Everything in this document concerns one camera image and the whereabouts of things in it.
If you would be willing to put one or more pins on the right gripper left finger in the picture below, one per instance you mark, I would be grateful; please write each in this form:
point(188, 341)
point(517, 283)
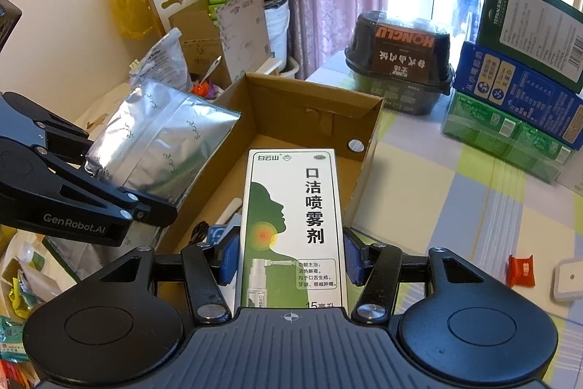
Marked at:
point(207, 267)

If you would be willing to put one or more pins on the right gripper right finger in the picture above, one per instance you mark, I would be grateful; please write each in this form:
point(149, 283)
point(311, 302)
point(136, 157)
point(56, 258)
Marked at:
point(376, 268)

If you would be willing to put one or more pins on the white spoon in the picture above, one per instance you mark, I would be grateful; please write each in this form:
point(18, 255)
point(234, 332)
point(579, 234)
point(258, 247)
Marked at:
point(232, 208)

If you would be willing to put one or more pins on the green white spray box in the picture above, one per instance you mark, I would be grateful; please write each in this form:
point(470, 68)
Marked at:
point(291, 236)

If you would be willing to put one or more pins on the silver foil pouch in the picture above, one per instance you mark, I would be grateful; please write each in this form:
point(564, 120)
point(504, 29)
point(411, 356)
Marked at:
point(158, 141)

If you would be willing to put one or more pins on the red snack packet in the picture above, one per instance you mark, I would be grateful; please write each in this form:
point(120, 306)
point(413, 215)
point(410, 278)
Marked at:
point(520, 272)

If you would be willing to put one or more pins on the white square night light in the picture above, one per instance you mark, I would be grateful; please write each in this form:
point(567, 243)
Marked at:
point(568, 280)

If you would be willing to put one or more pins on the cream patterned tablecloth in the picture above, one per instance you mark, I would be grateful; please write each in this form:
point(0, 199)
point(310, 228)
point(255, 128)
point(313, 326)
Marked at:
point(98, 115)

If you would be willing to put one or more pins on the checkered tablecloth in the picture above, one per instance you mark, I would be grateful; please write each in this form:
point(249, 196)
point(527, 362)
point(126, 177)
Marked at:
point(426, 190)

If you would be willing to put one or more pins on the green shrink-wrapped box pack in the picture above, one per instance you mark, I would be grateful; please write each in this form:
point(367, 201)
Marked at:
point(505, 137)

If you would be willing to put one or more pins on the black Honglu food container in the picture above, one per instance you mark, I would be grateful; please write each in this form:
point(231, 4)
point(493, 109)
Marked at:
point(407, 63)

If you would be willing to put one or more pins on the white tall box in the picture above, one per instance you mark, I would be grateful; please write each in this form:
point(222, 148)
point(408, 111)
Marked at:
point(571, 176)

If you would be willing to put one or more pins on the blue printed box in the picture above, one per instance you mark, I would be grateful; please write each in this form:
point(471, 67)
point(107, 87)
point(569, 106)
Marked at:
point(515, 89)

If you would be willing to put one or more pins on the dark green box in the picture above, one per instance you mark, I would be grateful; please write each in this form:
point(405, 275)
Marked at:
point(544, 35)

